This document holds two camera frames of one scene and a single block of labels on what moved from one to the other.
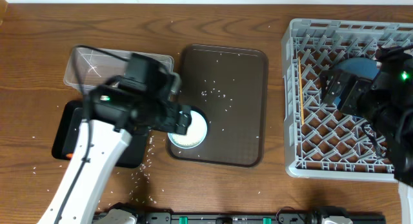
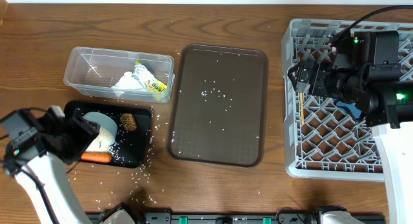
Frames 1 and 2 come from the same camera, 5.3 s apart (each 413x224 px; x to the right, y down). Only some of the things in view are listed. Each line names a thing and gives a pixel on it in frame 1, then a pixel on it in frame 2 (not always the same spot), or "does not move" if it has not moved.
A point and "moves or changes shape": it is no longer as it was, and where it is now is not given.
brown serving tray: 229,86 does not move
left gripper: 176,122 -> 82,126
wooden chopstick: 301,90 does not move
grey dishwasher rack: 323,143 does not move
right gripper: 359,86 -> 322,71
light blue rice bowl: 195,133 moves or changes shape
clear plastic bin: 88,68 does not move
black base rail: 283,217 does not move
